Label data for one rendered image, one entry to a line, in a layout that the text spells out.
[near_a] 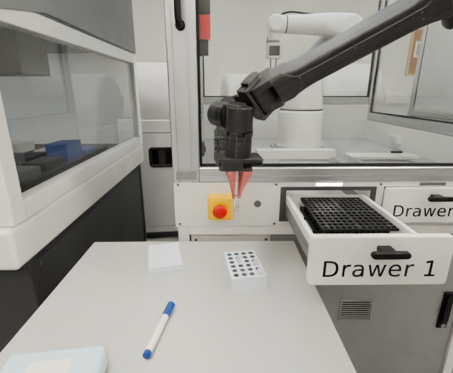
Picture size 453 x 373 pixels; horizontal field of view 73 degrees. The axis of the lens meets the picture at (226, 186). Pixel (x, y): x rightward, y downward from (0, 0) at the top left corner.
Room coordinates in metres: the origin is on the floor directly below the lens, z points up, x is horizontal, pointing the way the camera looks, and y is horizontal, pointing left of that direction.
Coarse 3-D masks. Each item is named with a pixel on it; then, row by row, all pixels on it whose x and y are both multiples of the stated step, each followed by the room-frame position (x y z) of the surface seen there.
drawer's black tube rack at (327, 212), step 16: (304, 208) 0.85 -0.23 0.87; (320, 208) 0.78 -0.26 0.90; (336, 208) 0.78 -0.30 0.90; (352, 208) 0.78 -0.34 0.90; (368, 208) 0.78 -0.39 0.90; (320, 224) 0.67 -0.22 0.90; (336, 224) 0.68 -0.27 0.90; (352, 224) 0.68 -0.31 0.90; (368, 224) 0.68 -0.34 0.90; (384, 224) 0.68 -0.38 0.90
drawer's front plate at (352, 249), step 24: (312, 240) 0.55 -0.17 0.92; (336, 240) 0.55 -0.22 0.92; (360, 240) 0.55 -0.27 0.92; (384, 240) 0.55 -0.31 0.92; (408, 240) 0.55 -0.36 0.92; (432, 240) 0.55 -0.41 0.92; (312, 264) 0.55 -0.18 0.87; (360, 264) 0.55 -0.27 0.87; (384, 264) 0.55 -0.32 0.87; (408, 264) 0.55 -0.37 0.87
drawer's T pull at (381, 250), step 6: (378, 246) 0.54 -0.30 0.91; (384, 246) 0.54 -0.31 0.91; (390, 246) 0.54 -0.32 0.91; (372, 252) 0.52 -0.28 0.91; (378, 252) 0.52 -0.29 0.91; (384, 252) 0.52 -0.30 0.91; (390, 252) 0.52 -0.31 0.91; (396, 252) 0.52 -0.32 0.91; (402, 252) 0.52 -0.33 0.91; (408, 252) 0.52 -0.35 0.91; (378, 258) 0.51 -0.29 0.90; (384, 258) 0.51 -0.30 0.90; (390, 258) 0.51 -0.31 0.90; (396, 258) 0.51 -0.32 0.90; (402, 258) 0.51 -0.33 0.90; (408, 258) 0.51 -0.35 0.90
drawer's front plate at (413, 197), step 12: (384, 192) 0.88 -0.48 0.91; (396, 192) 0.87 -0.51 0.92; (408, 192) 0.87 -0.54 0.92; (420, 192) 0.87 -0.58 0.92; (432, 192) 0.87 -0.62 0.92; (444, 192) 0.87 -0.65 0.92; (384, 204) 0.87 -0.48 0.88; (396, 204) 0.87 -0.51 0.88; (408, 204) 0.87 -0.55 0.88; (420, 204) 0.87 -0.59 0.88; (432, 204) 0.87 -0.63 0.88; (444, 204) 0.87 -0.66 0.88; (408, 216) 0.87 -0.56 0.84; (420, 216) 0.87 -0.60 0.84; (432, 216) 0.87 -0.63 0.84; (444, 216) 0.87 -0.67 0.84
